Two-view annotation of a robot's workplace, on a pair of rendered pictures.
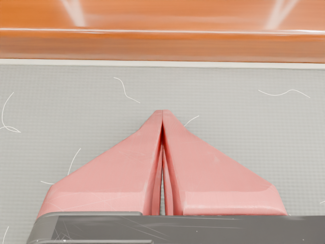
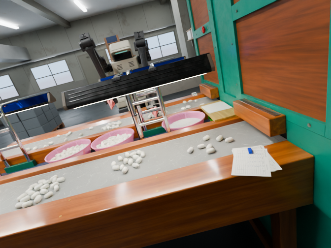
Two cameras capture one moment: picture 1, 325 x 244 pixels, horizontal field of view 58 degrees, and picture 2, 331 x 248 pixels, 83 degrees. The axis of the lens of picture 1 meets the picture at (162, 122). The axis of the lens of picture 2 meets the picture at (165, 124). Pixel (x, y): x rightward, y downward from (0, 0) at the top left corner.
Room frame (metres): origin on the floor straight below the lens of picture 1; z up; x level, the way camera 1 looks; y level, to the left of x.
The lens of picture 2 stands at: (1.33, 0.05, 1.14)
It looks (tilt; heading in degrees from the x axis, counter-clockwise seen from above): 19 degrees down; 180
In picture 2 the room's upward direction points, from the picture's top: 15 degrees counter-clockwise
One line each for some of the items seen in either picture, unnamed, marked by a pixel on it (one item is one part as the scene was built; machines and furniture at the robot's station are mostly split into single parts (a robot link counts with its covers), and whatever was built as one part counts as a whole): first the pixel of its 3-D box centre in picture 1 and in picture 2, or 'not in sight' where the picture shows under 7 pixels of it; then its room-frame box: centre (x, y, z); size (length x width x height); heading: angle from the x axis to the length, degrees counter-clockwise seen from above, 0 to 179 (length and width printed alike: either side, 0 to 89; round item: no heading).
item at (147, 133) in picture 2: not in sight; (149, 99); (0.06, -0.01, 0.90); 0.20 x 0.19 x 0.45; 89
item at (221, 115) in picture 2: not in sight; (217, 109); (0.27, 0.38, 0.77); 0.33 x 0.15 x 0.01; 179
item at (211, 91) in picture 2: not in sight; (208, 90); (-0.07, 0.44, 0.83); 0.30 x 0.06 x 0.07; 179
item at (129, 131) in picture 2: not in sight; (115, 144); (0.26, -0.28, 0.72); 0.27 x 0.27 x 0.10
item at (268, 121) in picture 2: not in sight; (254, 114); (0.61, 0.43, 0.83); 0.30 x 0.06 x 0.07; 179
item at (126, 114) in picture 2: not in sight; (110, 128); (-0.30, -0.43, 0.67); 1.81 x 0.12 x 0.19; 89
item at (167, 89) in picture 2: not in sight; (180, 77); (-4.99, 0.96, 0.36); 2.09 x 0.67 x 0.72; 93
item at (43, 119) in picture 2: not in sight; (34, 117); (-3.50, -3.11, 0.54); 1.09 x 0.74 x 1.08; 4
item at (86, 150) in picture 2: not in sight; (71, 155); (0.25, -0.56, 0.72); 0.27 x 0.27 x 0.10
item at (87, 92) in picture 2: not in sight; (137, 80); (0.54, -0.01, 1.08); 0.62 x 0.08 x 0.07; 89
